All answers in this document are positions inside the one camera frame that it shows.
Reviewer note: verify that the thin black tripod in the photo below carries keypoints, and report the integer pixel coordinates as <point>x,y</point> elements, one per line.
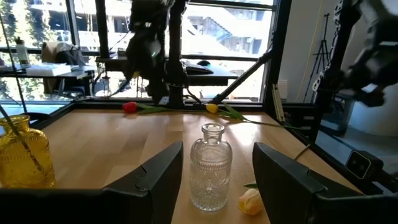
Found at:
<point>323,56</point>

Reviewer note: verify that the silver metal strip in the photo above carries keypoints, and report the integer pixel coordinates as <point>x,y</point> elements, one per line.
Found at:
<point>278,102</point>

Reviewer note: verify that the black desk pole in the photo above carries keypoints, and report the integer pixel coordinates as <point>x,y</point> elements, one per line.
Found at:
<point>102,28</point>

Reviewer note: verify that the black keyboard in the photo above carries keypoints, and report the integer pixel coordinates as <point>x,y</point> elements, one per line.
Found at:
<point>196,68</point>

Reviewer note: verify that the yellow artificial tulip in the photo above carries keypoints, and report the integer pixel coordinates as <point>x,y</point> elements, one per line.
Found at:
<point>212,108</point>

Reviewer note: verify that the peach artificial tulip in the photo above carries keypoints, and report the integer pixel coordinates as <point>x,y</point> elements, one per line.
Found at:
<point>250,202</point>

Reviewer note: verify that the dark grey desk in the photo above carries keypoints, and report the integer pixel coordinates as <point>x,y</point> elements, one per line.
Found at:
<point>217,77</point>

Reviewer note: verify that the clear glass vase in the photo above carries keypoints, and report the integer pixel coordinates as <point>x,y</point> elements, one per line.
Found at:
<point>211,168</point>

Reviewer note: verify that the chair with draped jacket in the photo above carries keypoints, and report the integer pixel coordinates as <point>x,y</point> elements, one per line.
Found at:
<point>62,54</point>

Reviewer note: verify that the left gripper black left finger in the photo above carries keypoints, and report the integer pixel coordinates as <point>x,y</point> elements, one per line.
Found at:
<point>161,174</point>

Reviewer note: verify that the red artificial tulip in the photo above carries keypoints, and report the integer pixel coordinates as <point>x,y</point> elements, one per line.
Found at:
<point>129,107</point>

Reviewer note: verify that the yellow glass vase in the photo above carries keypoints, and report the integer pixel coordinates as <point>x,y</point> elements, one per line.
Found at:
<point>12,169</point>

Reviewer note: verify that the white drink bottle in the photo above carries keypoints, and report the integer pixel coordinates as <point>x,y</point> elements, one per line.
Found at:
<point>21,53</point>

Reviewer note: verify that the white flat box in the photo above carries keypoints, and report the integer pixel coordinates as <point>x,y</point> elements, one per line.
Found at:
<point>48,69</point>

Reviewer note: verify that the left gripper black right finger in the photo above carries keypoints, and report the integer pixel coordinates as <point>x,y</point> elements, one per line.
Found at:
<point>280,180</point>

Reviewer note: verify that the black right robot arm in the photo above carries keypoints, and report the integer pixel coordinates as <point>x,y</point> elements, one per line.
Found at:
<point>157,88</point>

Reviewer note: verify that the black computer mouse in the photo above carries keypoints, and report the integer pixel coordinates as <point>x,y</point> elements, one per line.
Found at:
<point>204,63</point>

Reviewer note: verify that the black table-level camera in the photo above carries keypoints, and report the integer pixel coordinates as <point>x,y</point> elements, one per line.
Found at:
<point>362,164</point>

